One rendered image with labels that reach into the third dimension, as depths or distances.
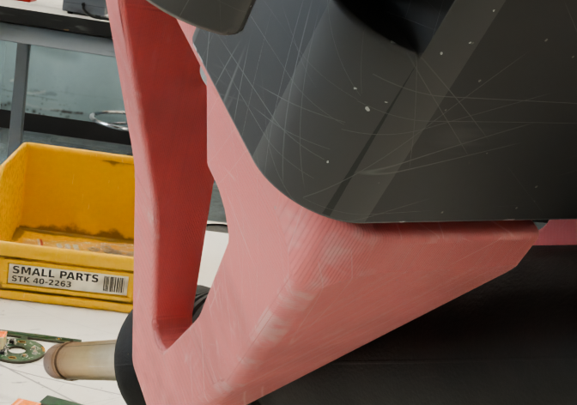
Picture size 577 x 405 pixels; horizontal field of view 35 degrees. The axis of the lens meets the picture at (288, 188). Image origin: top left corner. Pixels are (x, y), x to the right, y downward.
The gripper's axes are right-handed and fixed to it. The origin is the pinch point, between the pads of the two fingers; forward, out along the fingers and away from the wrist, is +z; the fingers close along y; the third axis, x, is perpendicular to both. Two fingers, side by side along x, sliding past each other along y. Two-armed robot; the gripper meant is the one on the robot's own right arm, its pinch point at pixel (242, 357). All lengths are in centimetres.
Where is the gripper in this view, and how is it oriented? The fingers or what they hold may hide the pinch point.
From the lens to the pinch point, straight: 13.8
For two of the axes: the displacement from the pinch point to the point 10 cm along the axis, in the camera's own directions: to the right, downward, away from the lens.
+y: -8.4, -0.1, -5.4
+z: -3.9, 7.1, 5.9
